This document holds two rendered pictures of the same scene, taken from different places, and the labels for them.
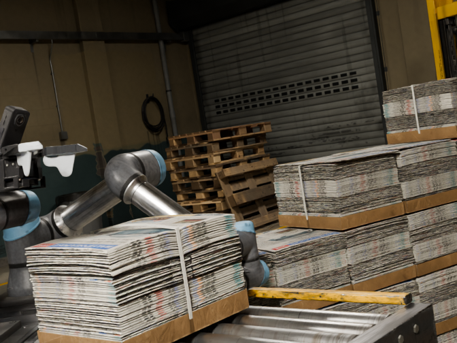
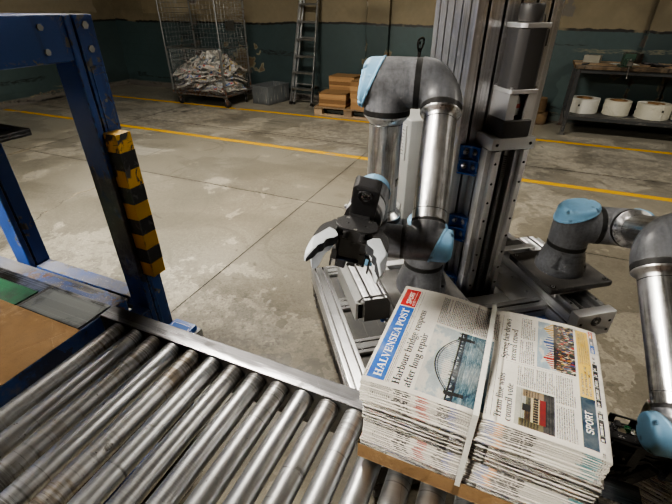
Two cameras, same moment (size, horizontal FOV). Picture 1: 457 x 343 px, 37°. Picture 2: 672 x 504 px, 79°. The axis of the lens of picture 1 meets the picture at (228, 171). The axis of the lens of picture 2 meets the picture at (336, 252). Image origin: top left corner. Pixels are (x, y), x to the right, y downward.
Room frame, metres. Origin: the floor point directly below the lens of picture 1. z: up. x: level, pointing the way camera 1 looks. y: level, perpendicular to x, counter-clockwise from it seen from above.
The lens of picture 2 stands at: (1.10, -0.20, 1.56)
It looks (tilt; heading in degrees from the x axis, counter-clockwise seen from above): 31 degrees down; 72
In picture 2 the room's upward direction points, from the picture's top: straight up
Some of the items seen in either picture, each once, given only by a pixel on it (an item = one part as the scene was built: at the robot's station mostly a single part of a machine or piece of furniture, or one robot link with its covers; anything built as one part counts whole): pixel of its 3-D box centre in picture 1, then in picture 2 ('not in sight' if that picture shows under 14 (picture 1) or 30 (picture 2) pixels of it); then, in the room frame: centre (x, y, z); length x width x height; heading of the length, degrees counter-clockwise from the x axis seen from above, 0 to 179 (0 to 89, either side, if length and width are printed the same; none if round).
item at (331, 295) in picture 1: (323, 295); not in sight; (1.57, -0.17, 0.81); 0.43 x 0.03 x 0.02; 49
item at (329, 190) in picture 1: (335, 190); not in sight; (2.51, -0.38, 0.95); 0.38 x 0.29 x 0.23; 29
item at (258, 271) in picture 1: (249, 275); not in sight; (1.94, -0.01, 0.81); 0.11 x 0.08 x 0.09; 139
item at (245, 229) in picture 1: (240, 242); not in sight; (1.92, 0.00, 0.90); 0.11 x 0.08 x 0.11; 151
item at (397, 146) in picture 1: (389, 147); not in sight; (2.66, -0.63, 1.06); 0.37 x 0.28 x 0.01; 30
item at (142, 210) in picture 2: not in sight; (137, 208); (0.88, 1.04, 1.05); 0.05 x 0.05 x 0.45; 49
